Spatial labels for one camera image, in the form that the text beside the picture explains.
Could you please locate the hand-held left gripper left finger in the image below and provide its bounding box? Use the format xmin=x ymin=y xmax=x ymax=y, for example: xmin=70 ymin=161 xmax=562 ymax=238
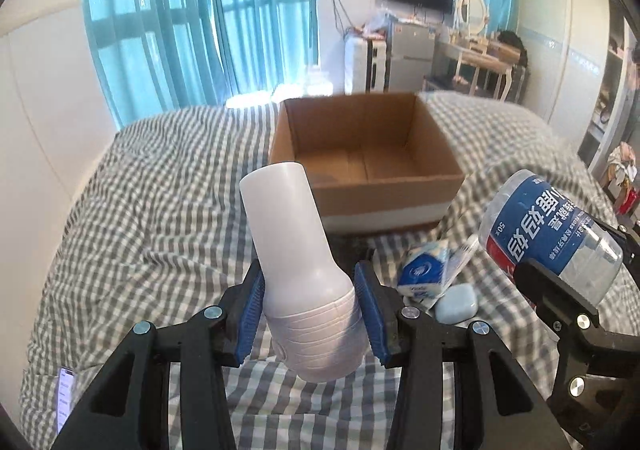
xmin=51 ymin=259 xmax=266 ymax=450

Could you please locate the grey checked blanket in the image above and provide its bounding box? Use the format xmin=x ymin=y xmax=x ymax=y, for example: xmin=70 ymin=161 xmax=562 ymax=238
xmin=19 ymin=90 xmax=640 ymax=450

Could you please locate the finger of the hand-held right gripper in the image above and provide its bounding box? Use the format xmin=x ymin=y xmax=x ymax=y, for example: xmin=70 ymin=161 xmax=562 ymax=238
xmin=589 ymin=214 xmax=640 ymax=255
xmin=513 ymin=259 xmax=640 ymax=366

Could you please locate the blue and white tissue pack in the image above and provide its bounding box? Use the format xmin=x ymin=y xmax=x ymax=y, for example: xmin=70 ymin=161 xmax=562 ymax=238
xmin=396 ymin=234 xmax=481 ymax=308

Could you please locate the light blue earbuds case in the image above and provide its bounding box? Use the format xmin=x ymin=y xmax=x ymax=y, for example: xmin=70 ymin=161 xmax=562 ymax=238
xmin=434 ymin=283 xmax=478 ymax=324

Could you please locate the white plastic bottle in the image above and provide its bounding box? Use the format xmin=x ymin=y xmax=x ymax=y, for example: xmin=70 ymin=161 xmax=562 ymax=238
xmin=238 ymin=162 xmax=365 ymax=382

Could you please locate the silver mini fridge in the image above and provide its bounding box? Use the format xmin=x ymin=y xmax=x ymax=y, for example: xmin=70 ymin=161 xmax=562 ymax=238
xmin=388 ymin=22 xmax=436 ymax=93

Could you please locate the blue curtain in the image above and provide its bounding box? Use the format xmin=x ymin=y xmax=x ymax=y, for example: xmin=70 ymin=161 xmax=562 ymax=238
xmin=75 ymin=0 xmax=320 ymax=129

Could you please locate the clear bottle with blue label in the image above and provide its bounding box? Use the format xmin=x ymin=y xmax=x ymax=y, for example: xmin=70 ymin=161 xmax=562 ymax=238
xmin=477 ymin=169 xmax=625 ymax=307

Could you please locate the smartphone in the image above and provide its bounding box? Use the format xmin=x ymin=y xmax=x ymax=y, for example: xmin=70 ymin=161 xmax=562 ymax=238
xmin=54 ymin=366 xmax=77 ymax=436

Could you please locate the white wardrobe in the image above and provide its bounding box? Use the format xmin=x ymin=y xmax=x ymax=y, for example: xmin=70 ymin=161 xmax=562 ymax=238
xmin=505 ymin=0 xmax=628 ymax=155

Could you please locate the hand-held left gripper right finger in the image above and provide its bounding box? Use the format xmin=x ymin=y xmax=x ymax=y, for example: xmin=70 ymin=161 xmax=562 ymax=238
xmin=354 ymin=260 xmax=571 ymax=450

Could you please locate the white headboard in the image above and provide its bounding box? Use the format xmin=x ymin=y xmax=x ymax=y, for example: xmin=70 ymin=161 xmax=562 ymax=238
xmin=0 ymin=0 xmax=126 ymax=331

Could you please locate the white suitcase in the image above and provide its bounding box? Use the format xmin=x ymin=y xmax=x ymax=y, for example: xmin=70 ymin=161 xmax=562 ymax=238
xmin=344 ymin=36 xmax=389 ymax=94

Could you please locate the cardboard box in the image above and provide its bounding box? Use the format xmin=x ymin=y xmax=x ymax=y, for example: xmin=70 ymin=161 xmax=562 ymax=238
xmin=269 ymin=92 xmax=466 ymax=233

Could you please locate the white dressing table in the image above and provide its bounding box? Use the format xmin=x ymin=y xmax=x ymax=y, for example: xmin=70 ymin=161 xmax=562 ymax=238
xmin=433 ymin=38 xmax=516 ymax=102

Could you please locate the oval vanity mirror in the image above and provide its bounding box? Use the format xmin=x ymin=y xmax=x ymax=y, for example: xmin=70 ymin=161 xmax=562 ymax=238
xmin=457 ymin=0 xmax=489 ymax=40

